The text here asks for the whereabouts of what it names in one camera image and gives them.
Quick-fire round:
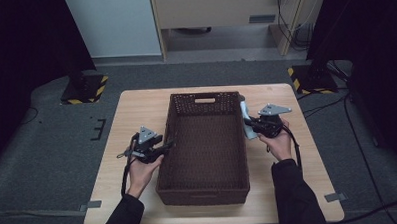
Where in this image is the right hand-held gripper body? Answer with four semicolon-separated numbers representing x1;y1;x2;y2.
256;103;293;140

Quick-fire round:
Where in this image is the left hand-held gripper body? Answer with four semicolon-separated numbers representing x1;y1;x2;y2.
129;125;165;165

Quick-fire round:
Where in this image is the light blue cloth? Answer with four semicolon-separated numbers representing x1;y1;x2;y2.
239;99;261;142

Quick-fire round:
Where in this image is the brown woven basket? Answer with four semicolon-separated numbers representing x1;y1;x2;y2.
152;90;252;208

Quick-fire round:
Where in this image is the person's left hand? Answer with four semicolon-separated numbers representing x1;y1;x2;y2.
125;155;166;200

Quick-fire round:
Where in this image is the person's right hand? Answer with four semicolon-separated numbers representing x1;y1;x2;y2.
257;118;296;164

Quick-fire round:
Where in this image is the striped black stand base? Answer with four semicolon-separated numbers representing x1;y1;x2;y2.
59;66;110;106
287;58;340;97

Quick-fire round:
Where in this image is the grey tape strip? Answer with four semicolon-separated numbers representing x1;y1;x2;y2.
323;192;348;204
79;199;103;212

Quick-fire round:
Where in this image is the white partition panel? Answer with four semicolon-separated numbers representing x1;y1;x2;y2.
65;0;163;60

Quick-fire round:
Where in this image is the beige wooden desk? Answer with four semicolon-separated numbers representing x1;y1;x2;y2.
149;0;329;62

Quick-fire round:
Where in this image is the black curtain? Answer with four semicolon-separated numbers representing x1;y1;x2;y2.
0;0;101;167
304;0;397;177

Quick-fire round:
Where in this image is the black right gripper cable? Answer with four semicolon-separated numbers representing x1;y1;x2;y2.
280;122;304;173

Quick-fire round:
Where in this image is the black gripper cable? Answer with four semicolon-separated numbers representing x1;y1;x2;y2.
115;133;140;198
280;122;304;173

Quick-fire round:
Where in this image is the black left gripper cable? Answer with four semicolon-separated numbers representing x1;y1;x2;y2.
115;133;140;198

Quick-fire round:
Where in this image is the black floor cable pair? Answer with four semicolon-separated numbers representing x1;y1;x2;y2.
295;86;350;120

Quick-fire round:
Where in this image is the black desk cable bundle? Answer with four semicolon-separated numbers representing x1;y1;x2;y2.
276;0;315;53

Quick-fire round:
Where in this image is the long black floor cable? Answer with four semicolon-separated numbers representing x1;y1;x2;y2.
342;91;397;224

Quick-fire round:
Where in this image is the thin black floor cable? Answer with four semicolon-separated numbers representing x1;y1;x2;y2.
19;106;40;126

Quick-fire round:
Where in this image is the thick black floor cable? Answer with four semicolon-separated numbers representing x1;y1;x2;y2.
326;198;397;224

